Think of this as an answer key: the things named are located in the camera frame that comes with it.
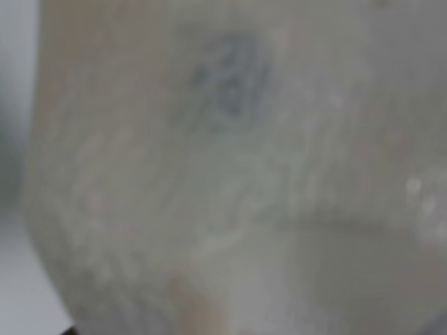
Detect clear plastic drink bottle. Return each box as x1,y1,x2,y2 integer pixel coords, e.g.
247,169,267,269
24,1,446,334

